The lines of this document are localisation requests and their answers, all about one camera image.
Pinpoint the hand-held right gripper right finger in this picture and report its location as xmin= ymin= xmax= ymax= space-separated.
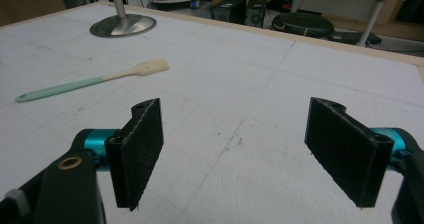
xmin=304 ymin=96 xmax=395 ymax=209

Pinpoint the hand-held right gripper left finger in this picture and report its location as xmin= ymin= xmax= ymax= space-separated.
xmin=105 ymin=97 xmax=165 ymax=212

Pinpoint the teal-handled spatula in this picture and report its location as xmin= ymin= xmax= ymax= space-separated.
xmin=14 ymin=58 xmax=171 ymax=104

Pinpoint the round metal stand base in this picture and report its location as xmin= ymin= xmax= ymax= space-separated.
xmin=89 ymin=0 xmax=158 ymax=39

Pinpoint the black round stool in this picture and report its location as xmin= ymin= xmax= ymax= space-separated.
xmin=271 ymin=11 xmax=335 ymax=39

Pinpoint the white metal stand pole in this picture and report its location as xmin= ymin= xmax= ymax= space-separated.
xmin=357 ymin=0 xmax=409 ymax=48

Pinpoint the black speaker box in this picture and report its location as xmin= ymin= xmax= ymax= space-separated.
xmin=245 ymin=0 xmax=268 ymax=28

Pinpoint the black computer case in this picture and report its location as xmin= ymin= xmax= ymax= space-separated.
xmin=210 ymin=0 xmax=248 ymax=26

